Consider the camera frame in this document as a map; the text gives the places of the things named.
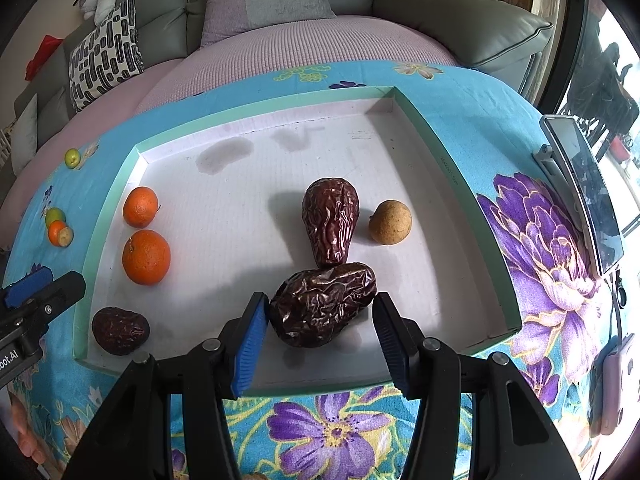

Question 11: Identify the red bag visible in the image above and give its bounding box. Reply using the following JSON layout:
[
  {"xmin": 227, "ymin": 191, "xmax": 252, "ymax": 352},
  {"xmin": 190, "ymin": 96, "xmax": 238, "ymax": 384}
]
[{"xmin": 25, "ymin": 35, "xmax": 65, "ymax": 81}]

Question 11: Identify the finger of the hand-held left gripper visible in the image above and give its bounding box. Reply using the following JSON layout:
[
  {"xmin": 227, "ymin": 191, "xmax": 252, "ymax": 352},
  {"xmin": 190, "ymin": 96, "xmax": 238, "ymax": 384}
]
[
  {"xmin": 2, "ymin": 267, "xmax": 53, "ymax": 307},
  {"xmin": 5, "ymin": 271, "xmax": 87, "ymax": 336}
]

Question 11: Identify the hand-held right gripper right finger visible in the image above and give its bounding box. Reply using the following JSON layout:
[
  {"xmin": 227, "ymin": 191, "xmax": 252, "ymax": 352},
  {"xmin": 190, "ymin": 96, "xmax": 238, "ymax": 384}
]
[{"xmin": 372, "ymin": 292, "xmax": 583, "ymax": 480}]

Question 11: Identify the grey sofa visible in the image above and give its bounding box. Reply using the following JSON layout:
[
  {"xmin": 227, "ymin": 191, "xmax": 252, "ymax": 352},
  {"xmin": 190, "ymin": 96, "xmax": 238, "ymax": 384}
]
[{"xmin": 0, "ymin": 0, "xmax": 556, "ymax": 186}]

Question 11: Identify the tablet on stand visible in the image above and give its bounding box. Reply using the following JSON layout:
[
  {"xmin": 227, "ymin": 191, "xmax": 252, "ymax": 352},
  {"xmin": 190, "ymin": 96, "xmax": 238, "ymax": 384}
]
[{"xmin": 542, "ymin": 115, "xmax": 626, "ymax": 277}]

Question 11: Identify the wrinkled dark red date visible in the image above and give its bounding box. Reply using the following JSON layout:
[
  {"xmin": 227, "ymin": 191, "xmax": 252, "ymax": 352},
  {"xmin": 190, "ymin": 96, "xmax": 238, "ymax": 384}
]
[
  {"xmin": 301, "ymin": 177, "xmax": 360, "ymax": 267},
  {"xmin": 91, "ymin": 306, "xmax": 151, "ymax": 357},
  {"xmin": 269, "ymin": 262, "xmax": 378, "ymax": 348}
]

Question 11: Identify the black white patterned pillow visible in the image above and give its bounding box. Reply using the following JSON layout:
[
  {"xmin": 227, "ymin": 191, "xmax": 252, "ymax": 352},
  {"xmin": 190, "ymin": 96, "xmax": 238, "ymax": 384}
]
[{"xmin": 68, "ymin": 0, "xmax": 146, "ymax": 113}]

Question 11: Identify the person's left hand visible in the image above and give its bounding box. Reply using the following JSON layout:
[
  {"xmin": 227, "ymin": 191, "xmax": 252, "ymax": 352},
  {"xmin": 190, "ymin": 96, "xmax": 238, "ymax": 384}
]
[{"xmin": 9, "ymin": 395, "xmax": 51, "ymax": 466}]

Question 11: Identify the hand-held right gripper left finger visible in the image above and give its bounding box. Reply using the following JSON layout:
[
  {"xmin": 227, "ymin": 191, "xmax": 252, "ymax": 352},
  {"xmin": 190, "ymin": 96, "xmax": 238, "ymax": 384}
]
[{"xmin": 70, "ymin": 291, "xmax": 271, "ymax": 480}]

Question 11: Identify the blue floral tablecloth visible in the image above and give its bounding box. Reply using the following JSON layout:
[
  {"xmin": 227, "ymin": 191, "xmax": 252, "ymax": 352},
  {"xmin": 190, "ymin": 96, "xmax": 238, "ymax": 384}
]
[{"xmin": 0, "ymin": 57, "xmax": 636, "ymax": 480}]

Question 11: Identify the light grey pillow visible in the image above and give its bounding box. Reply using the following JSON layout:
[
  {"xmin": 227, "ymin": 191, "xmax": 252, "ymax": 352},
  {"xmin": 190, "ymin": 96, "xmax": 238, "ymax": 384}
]
[{"xmin": 10, "ymin": 94, "xmax": 40, "ymax": 176}]

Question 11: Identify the glass balcony door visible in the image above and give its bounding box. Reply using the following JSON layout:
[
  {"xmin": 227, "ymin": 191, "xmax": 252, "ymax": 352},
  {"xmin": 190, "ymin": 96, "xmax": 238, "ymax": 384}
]
[{"xmin": 535, "ymin": 0, "xmax": 640, "ymax": 171}]

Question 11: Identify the black cable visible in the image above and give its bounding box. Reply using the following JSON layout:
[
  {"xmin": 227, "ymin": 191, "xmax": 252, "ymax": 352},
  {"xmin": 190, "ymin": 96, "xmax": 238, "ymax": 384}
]
[{"xmin": 602, "ymin": 267, "xmax": 628, "ymax": 356}]

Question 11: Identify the pink sofa seat cover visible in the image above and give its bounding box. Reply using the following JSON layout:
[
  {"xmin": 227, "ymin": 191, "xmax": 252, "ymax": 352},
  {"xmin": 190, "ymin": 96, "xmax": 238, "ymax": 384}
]
[
  {"xmin": 0, "ymin": 57, "xmax": 186, "ymax": 251},
  {"xmin": 135, "ymin": 16, "xmax": 461, "ymax": 111}
]

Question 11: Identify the lilac grey pillow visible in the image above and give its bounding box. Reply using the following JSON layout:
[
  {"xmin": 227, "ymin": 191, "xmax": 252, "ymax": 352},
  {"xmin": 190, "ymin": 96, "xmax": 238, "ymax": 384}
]
[{"xmin": 200, "ymin": 0, "xmax": 337, "ymax": 50}]

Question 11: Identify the teal cardboard tray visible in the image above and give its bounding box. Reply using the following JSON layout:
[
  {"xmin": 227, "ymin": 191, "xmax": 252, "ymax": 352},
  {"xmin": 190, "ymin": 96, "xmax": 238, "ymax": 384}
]
[{"xmin": 72, "ymin": 86, "xmax": 523, "ymax": 400}]

